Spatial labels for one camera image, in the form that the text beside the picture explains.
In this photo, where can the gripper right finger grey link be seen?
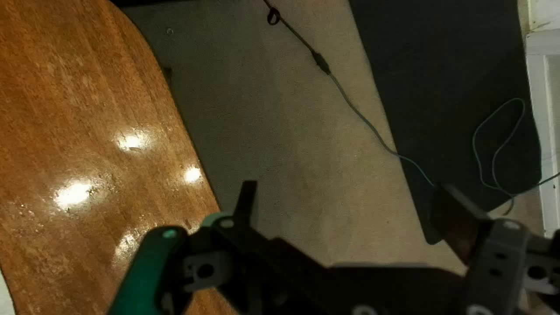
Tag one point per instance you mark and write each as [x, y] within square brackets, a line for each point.
[495, 262]

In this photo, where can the gripper left finger green link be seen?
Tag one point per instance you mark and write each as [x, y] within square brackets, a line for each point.
[150, 267]

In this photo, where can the dark floor rug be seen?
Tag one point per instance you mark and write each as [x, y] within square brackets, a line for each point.
[442, 87]

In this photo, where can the white door frame trim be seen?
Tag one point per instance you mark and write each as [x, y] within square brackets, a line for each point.
[547, 45]

